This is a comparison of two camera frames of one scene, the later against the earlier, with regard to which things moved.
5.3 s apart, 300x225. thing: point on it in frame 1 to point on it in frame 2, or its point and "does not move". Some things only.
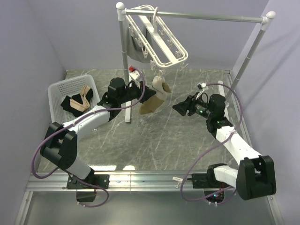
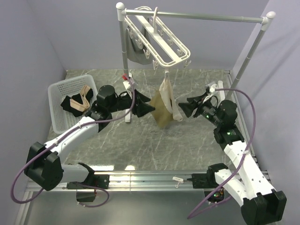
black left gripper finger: x=148 y=93 to x=141 y=109
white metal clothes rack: x=266 y=20 does not move
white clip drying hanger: x=155 y=40 does not move
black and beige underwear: x=78 y=103 does not move
